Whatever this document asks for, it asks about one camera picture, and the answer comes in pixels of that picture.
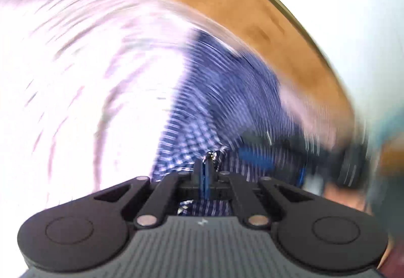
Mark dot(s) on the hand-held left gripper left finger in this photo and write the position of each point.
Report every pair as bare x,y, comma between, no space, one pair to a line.
199,180

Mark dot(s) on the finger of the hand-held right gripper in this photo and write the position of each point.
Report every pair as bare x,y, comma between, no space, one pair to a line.
268,155

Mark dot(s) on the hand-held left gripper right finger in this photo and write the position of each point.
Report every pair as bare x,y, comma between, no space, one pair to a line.
209,180

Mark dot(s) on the navy checked shirt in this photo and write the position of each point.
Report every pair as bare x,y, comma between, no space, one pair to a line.
221,101

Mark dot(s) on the person's right hand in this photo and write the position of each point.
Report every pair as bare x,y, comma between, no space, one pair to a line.
342,199

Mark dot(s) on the pink bear-print blanket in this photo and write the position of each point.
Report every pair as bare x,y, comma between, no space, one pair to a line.
79,76

